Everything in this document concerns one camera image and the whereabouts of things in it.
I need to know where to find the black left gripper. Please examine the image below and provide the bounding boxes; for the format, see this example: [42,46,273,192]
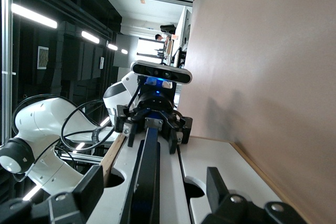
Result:
[115,91,194,154]

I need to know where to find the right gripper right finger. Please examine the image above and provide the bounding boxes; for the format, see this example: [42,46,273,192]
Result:
[201,166,309,224]

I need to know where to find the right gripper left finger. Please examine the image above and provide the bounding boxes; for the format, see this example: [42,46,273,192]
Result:
[0,165,105,224]

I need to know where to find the black loop drawer handle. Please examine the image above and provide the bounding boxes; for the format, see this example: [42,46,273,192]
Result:
[125,118,163,224]

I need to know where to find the white board with holes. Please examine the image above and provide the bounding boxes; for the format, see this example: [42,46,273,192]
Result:
[101,132,309,224]

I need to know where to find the seated person white shirt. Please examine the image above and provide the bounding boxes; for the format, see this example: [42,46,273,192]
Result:
[154,32,172,42]

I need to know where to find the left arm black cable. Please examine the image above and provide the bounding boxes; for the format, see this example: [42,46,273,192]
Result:
[60,82,144,154]

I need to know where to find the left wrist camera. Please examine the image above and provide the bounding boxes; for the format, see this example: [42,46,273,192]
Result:
[130,60,194,85]

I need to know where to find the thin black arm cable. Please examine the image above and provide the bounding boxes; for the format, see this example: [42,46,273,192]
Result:
[12,94,116,180]

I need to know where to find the framed patterned wall panel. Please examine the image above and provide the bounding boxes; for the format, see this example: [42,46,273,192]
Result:
[37,46,50,70]

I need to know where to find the aluminium profile cell frame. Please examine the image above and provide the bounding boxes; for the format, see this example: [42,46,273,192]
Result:
[0,0,194,145]

